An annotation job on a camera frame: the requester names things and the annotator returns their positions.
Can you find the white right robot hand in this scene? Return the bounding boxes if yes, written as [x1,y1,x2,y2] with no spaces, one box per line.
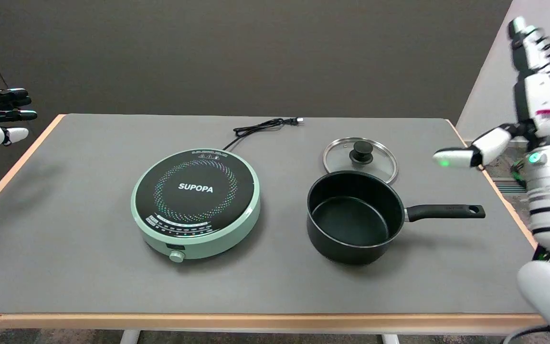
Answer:
[433,16,550,169]

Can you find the black soup pot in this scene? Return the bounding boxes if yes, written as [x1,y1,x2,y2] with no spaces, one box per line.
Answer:
[307,171,487,265]

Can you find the floor vent grille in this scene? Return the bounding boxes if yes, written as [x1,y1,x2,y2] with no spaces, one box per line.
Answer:
[492,177,528,194]

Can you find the grey table mat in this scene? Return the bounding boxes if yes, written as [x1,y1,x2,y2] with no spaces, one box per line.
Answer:
[0,114,539,315]

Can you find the glass lid with black knob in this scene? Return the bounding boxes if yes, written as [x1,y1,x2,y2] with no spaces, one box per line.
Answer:
[322,137,399,184]

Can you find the green round induction cooker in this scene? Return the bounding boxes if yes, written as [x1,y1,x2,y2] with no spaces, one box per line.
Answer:
[131,148,261,264]

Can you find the black cable loop blue clip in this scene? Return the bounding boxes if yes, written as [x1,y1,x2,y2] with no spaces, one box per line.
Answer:
[501,325,550,344]

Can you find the black power cord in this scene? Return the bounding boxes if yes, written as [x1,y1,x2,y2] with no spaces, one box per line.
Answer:
[222,118,303,151]

